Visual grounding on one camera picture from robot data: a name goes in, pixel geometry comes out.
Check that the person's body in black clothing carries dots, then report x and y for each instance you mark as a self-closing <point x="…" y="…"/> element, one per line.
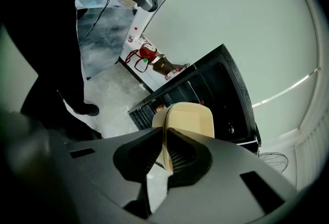
<point x="51" y="38"/>

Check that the black standing fan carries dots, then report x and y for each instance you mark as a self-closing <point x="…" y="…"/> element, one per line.
<point x="273" y="162"/>

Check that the white low ledge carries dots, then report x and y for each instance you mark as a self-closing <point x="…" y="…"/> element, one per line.
<point x="151" y="80"/>

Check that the small clear red-capped bottle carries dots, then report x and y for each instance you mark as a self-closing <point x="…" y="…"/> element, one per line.
<point x="131" y="37"/>

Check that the red plush bag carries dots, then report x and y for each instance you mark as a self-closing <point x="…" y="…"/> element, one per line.
<point x="147" y="51"/>

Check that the teal plastic item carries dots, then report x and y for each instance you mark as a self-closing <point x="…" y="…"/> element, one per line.
<point x="93" y="4"/>

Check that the person's black left shoe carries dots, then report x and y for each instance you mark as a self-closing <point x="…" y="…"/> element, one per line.
<point x="87" y="110"/>

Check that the beige plastic tray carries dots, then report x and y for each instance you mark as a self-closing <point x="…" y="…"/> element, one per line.
<point x="187" y="117"/>

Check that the transparent plastic box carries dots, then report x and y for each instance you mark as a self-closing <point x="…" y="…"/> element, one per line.
<point x="102" y="38"/>

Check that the brown bag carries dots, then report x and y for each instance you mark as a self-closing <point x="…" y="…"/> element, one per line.
<point x="167" y="66"/>

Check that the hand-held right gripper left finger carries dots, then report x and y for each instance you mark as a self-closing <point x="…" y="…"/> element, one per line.
<point x="108" y="166"/>

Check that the black mini fridge cabinet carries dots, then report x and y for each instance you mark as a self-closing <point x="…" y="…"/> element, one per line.
<point x="223" y="94"/>

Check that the white bottle with red cap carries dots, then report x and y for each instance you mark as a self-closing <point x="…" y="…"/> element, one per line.
<point x="171" y="74"/>

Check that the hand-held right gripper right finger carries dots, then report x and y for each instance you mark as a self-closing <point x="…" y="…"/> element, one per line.
<point x="226" y="187"/>

